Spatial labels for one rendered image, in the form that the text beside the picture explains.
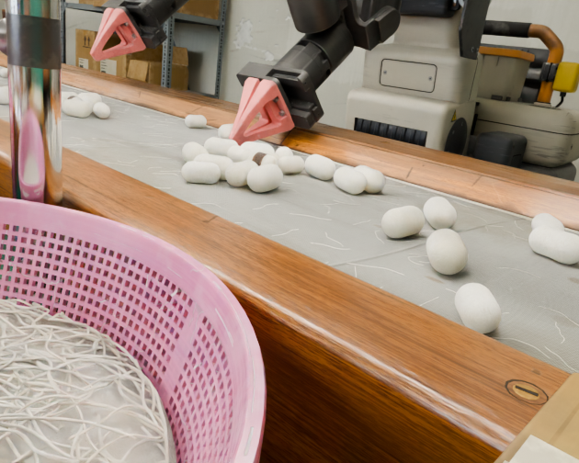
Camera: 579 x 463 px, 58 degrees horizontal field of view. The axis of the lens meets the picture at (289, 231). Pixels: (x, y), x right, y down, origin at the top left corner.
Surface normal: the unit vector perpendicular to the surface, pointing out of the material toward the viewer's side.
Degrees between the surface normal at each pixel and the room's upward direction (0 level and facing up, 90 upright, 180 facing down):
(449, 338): 0
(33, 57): 90
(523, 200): 45
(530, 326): 0
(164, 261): 75
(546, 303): 0
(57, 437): 10
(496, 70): 92
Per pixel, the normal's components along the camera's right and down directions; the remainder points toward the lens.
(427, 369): 0.13, -0.94
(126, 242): -0.49, -0.06
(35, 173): 0.33, 0.34
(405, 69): -0.63, 0.30
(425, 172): -0.40, -0.56
